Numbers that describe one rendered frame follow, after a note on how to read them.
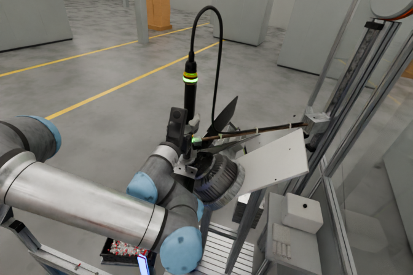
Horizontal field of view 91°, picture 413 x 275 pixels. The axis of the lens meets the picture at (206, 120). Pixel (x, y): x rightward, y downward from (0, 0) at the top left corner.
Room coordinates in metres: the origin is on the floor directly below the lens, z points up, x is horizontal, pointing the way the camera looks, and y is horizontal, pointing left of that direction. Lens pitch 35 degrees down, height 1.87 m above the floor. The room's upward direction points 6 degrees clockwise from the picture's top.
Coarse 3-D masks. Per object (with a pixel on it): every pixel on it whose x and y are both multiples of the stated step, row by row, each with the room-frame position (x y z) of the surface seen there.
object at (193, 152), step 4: (200, 140) 0.59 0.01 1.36; (192, 144) 0.59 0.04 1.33; (196, 144) 0.58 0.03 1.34; (200, 144) 0.59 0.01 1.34; (192, 148) 0.58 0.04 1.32; (196, 148) 0.57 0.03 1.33; (192, 152) 0.58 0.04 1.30; (196, 152) 0.58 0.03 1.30; (192, 156) 0.58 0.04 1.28; (196, 156) 0.58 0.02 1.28; (180, 160) 0.56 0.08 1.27; (184, 160) 0.56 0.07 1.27; (188, 160) 0.56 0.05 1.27; (192, 160) 0.56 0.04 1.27; (184, 164) 0.55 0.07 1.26; (188, 164) 0.55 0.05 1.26
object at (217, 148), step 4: (252, 136) 0.54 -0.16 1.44; (256, 136) 0.59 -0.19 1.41; (240, 140) 0.51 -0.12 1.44; (244, 140) 0.56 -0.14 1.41; (248, 140) 0.60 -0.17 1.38; (220, 144) 0.55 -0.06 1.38; (224, 144) 0.52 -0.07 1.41; (228, 144) 0.50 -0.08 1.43; (232, 144) 0.48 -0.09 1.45; (236, 144) 0.60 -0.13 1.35; (208, 148) 0.55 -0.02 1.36; (212, 148) 0.52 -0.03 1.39; (216, 148) 0.49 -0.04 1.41; (220, 148) 0.48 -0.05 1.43; (224, 148) 0.46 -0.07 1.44; (228, 148) 0.62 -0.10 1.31; (212, 152) 0.46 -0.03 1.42; (216, 152) 0.45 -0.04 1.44
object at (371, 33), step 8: (368, 24) 0.84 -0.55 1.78; (376, 24) 0.82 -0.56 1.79; (384, 24) 0.82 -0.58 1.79; (368, 32) 0.84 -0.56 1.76; (368, 40) 0.83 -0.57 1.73; (360, 48) 0.84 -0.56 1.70; (360, 56) 0.83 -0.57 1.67; (352, 64) 0.84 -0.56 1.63; (352, 72) 0.83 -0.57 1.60; (344, 80) 0.84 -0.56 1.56; (344, 88) 0.83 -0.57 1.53; (336, 96) 0.84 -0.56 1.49; (336, 104) 0.83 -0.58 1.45; (328, 112) 0.84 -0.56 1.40; (312, 144) 0.83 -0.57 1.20
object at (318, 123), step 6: (306, 114) 0.83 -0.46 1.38; (312, 114) 0.83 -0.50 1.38; (318, 114) 0.84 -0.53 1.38; (324, 114) 0.83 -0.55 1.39; (306, 120) 0.81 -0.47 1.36; (312, 120) 0.78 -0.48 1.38; (318, 120) 0.78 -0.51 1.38; (324, 120) 0.79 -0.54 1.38; (330, 120) 0.80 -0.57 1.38; (306, 126) 0.79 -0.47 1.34; (312, 126) 0.77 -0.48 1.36; (318, 126) 0.78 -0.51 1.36; (324, 126) 0.79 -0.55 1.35; (312, 132) 0.77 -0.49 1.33; (318, 132) 0.78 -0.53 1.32
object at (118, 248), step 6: (114, 240) 0.42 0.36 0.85; (114, 246) 0.40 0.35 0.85; (120, 246) 0.40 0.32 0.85; (126, 246) 0.40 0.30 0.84; (108, 252) 0.37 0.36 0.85; (114, 252) 0.37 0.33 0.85; (120, 252) 0.37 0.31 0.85; (126, 252) 0.38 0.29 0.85; (132, 252) 0.38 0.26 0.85; (138, 252) 0.38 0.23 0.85; (150, 252) 0.39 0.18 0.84
